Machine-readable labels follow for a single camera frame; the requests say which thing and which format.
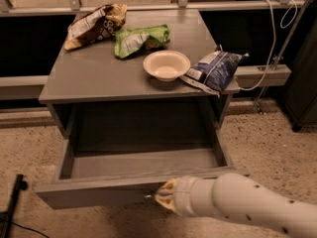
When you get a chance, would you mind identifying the brown white chip bag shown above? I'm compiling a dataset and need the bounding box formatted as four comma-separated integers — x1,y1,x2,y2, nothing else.
64,4,127,51

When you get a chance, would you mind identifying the white cable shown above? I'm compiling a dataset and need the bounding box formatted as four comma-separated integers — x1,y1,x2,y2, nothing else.
238,0,299,91

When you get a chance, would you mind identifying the dark cabinet at right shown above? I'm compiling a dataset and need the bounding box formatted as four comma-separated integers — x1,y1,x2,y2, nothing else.
283,20,317,132

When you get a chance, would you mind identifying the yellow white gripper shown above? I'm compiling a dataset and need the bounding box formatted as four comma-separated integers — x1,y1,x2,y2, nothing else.
155,176,212,216

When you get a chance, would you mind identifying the thin black floor cable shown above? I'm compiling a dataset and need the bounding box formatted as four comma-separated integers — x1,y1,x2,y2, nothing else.
6,221,50,238

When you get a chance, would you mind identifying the black stand leg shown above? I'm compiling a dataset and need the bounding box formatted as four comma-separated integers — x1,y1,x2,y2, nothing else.
0,174,28,238

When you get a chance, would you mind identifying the grey top drawer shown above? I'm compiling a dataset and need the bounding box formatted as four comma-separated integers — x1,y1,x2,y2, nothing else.
36,119,237,209

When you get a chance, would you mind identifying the blue chip bag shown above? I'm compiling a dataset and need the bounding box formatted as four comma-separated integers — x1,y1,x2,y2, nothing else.
180,50,250,96

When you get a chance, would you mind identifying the white paper bowl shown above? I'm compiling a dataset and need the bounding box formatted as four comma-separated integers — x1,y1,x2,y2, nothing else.
143,51,191,81

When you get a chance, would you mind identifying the metal railing frame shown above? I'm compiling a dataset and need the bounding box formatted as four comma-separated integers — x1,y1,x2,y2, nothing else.
0,0,317,101

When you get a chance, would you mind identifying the grey wooden drawer cabinet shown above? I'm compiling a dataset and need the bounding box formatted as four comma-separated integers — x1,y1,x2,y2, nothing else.
38,9,241,139

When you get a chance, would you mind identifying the green chip bag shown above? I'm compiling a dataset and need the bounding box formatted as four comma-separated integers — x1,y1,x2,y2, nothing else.
114,24,170,59

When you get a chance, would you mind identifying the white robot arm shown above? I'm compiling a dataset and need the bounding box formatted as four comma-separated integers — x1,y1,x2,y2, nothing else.
155,174,317,238

